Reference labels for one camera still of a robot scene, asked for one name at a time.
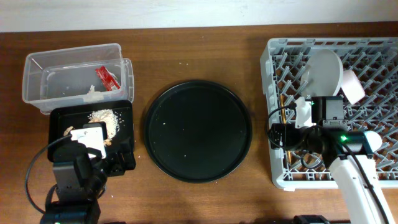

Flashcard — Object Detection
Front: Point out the black rectangular bin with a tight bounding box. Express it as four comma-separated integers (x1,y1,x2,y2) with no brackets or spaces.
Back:
49,100,135,166

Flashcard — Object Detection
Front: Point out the grey dishwasher rack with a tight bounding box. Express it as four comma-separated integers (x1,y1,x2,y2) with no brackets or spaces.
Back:
260,37,397,191

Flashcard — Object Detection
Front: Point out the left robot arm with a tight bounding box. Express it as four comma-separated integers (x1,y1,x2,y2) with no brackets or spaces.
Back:
40,138,136,223

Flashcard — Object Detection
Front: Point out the clear plastic bin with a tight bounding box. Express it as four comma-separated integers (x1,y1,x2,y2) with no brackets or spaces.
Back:
22,43,134,114

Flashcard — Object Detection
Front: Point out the red snack wrapper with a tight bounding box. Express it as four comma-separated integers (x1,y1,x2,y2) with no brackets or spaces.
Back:
95,66,121,91

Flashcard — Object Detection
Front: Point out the white tissue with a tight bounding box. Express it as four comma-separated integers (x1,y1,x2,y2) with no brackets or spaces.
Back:
83,85,104,103

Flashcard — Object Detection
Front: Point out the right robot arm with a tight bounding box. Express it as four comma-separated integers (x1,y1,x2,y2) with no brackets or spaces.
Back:
294,96,394,223

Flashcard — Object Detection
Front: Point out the pile of peanut shells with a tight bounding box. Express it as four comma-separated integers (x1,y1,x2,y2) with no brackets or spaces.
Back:
63,126,112,147

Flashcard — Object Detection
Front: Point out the pile of rice grains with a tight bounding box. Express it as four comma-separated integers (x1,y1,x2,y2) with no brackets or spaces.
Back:
88,110,119,139

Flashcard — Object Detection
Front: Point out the light blue cup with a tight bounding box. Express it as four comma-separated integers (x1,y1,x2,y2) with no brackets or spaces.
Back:
364,131,382,152

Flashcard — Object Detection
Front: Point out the grey plate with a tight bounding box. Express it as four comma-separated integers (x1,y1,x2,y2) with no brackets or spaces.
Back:
300,49,343,98

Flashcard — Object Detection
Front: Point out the round black tray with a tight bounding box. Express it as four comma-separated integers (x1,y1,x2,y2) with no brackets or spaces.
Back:
143,80,252,184

